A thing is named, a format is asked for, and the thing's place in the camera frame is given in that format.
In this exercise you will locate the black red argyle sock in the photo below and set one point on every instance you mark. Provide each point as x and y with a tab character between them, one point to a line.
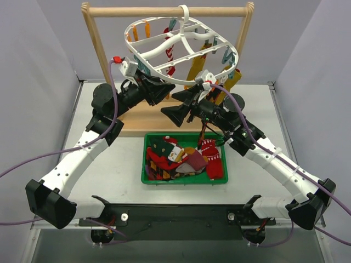
159	173
201	135

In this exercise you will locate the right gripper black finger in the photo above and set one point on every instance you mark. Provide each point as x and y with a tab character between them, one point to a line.
176	113
189	96

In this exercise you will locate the yellow bear sock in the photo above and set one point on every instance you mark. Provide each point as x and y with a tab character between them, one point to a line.
197	65
227	82

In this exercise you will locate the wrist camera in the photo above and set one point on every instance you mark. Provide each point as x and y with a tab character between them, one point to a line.
205	79
127	67

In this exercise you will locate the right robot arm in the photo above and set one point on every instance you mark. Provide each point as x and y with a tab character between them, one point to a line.
310	196

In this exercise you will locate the red santa sock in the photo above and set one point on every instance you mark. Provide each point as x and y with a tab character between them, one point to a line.
161	161

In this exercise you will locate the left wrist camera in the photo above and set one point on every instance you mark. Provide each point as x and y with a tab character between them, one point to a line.
127	67

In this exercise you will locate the white round clip hanger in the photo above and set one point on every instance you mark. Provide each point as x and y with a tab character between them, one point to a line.
188	36

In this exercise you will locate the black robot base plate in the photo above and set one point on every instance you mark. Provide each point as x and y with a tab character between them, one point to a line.
177	222

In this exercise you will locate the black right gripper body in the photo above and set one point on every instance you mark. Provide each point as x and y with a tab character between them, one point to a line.
192	103

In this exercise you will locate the green plastic bin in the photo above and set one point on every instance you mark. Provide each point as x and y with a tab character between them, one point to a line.
188	141

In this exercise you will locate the red sock with white pattern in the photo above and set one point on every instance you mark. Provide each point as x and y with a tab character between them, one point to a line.
211	154

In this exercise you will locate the red white striped sock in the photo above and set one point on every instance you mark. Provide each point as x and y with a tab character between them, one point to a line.
169	52

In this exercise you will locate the green snowman sock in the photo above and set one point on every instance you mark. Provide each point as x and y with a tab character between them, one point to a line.
169	150

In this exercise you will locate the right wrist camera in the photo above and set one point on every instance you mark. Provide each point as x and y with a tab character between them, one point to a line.
205	79

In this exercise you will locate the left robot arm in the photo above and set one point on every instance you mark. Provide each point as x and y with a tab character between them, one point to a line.
49	197

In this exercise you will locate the pink sock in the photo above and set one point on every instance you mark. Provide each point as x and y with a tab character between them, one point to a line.
194	165

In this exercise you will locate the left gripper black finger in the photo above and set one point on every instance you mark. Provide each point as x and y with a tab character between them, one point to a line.
156	94
153	82

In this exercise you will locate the wooden hanger stand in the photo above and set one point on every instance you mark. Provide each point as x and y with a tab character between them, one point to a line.
90	13

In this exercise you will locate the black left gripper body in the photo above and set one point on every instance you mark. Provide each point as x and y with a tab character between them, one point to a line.
146	89

